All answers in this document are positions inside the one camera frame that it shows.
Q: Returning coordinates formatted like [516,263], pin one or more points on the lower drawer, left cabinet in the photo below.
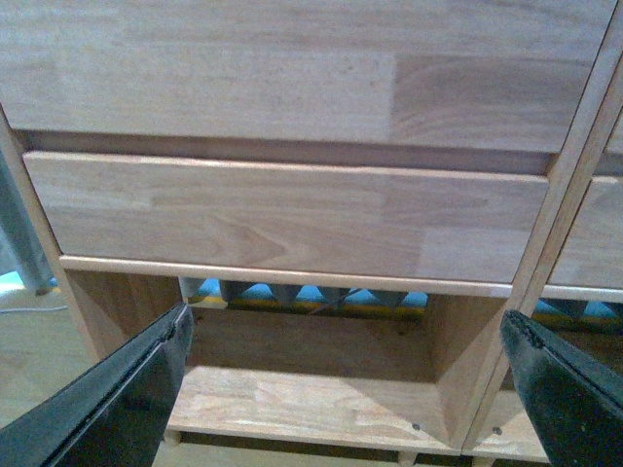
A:
[391,222]

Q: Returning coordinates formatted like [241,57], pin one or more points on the drawer, cabinet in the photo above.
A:
[391,222]
[494,75]
[592,254]

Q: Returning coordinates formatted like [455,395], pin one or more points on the lower drawer, right cabinet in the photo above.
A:
[592,254]

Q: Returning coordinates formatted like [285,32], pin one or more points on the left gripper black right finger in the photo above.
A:
[573,401]

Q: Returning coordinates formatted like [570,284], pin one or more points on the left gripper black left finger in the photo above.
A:
[115,413]

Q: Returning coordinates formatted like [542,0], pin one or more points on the wooden shelf cabinet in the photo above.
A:
[588,152]
[427,163]

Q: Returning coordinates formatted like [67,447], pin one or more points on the upper drawer, left cabinet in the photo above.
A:
[494,75]

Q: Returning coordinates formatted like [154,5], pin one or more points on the right wooden shelf cabinet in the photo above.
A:
[588,152]

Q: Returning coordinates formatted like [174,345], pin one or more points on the left wooden shelf cabinet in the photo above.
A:
[427,163]

